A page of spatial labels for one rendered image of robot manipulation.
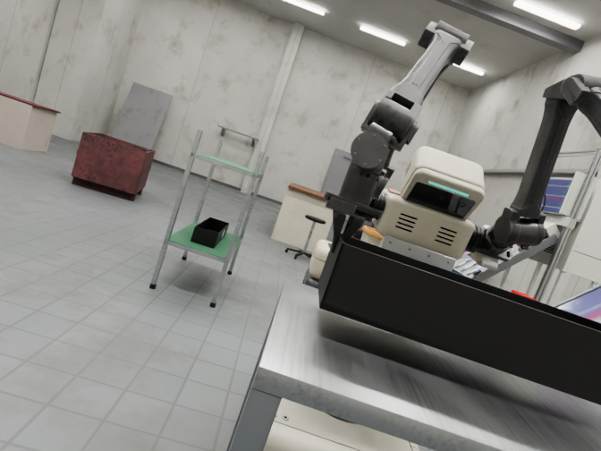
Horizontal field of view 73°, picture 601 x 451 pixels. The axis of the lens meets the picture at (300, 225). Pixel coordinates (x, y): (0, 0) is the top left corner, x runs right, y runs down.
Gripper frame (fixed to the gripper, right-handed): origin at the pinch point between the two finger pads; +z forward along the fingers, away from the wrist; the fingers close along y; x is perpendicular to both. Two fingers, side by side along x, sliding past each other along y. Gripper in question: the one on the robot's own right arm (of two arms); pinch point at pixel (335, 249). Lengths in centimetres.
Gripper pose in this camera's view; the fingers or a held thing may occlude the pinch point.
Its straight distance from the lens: 72.9
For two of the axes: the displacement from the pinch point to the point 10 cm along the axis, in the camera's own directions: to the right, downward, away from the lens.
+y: 9.4, 3.3, 0.0
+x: 0.3, -0.9, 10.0
